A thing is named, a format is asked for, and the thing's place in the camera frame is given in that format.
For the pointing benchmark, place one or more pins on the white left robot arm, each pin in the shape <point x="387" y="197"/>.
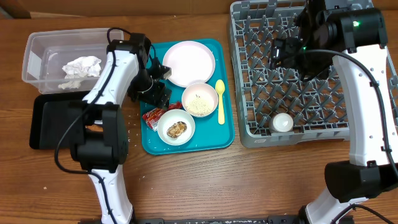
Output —
<point x="97" y="134"/>

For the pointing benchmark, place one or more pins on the grey dishwasher rack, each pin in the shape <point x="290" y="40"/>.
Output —
<point x="317" y="107"/>

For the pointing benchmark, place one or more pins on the pink bowl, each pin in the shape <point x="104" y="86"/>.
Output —
<point x="200" y="90"/>

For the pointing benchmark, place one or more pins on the clear plastic bin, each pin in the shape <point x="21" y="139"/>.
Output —
<point x="47" y="52"/>

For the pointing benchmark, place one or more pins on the pink plate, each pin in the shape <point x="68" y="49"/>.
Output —
<point x="190" y="62"/>

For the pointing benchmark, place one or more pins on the white napkin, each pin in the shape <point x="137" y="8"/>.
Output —
<point x="82" y="67"/>

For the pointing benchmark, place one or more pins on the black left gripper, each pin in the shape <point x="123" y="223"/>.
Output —
<point x="153" y="98"/>

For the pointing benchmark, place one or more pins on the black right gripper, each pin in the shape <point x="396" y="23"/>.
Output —
<point x="286" y="46"/>

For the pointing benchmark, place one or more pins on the teal serving tray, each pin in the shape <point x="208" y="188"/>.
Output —
<point x="208" y="134"/>

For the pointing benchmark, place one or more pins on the white bowl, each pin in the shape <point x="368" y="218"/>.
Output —
<point x="171" y="117"/>

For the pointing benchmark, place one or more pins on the cream plastic cup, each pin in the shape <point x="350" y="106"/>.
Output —
<point x="281" y="123"/>

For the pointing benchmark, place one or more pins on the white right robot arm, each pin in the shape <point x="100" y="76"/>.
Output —
<point x="353" y="42"/>

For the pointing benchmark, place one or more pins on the white rice pile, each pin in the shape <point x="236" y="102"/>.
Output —
<point x="199" y="107"/>

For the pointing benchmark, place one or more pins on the brown food scrap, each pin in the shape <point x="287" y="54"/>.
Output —
<point x="177" y="129"/>

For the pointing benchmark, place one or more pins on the black tray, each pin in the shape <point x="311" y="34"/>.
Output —
<point x="50" y="118"/>

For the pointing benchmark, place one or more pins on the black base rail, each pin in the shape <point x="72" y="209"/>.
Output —
<point x="275" y="219"/>

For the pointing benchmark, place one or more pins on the yellow plastic spoon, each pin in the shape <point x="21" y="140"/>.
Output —
<point x="220" y="88"/>

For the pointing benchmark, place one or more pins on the red snack wrapper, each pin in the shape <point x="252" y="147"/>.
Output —
<point x="152" y="117"/>

